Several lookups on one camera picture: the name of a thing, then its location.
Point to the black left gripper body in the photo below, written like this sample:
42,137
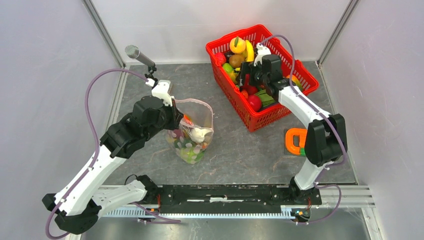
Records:
168,119

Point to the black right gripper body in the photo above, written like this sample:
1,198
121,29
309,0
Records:
257,75

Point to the purple sweet potato toy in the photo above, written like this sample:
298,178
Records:
177,135

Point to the orange carrot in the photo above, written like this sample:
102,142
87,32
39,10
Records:
188,121

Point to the red apple toy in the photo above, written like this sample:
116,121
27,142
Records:
250,89

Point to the clear pink zip top bag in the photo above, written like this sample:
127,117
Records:
202,115

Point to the white mushroom toy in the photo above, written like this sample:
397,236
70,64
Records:
198,135

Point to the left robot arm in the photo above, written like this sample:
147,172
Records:
79,205

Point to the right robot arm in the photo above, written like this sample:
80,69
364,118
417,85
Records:
326,139

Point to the brown potato toy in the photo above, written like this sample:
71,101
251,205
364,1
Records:
236,60

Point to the single yellow banana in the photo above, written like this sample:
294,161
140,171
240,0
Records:
249,49

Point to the yellow green starfruit toy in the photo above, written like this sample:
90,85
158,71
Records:
233,77

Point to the green lime toy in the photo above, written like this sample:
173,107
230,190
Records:
228,68

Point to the mango toy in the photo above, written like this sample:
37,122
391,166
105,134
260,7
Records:
296,82

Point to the red strawberry toy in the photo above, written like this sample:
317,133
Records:
220,58

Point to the green leaf vegetable toy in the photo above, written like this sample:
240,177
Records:
265,98

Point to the red tomato toy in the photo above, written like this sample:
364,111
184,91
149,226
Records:
255,102

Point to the red plastic basket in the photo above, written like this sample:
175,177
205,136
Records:
255,120

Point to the black microphone tripod stand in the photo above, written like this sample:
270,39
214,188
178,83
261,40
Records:
150,73

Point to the grey microphone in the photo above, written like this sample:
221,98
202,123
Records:
133,52

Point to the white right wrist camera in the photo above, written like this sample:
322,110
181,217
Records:
262,51

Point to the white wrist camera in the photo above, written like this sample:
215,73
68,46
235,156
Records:
262,51
161,89

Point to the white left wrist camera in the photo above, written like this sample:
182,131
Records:
161,89

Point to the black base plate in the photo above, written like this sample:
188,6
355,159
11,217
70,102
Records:
228,198

